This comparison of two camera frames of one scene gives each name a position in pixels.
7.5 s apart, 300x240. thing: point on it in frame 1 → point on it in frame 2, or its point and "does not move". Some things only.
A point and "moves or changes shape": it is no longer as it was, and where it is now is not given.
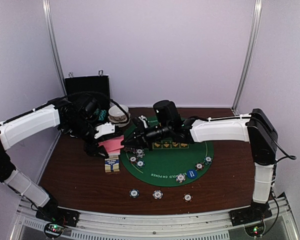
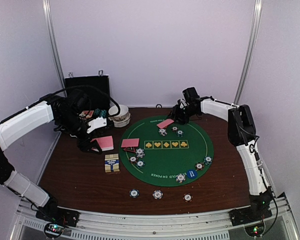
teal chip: (208, 160) does not move
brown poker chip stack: (187, 197) does not move
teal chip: (140, 163) does not move
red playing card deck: (113, 146) moves or changes shape
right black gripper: (140, 136) → (175, 112)
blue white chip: (139, 153) does not move
